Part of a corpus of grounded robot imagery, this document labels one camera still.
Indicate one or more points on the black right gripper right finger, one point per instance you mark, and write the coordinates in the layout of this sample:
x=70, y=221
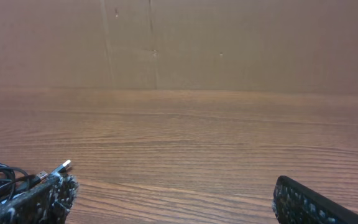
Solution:
x=294, y=203

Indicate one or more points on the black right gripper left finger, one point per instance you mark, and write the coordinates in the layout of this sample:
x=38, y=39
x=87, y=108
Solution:
x=48, y=202

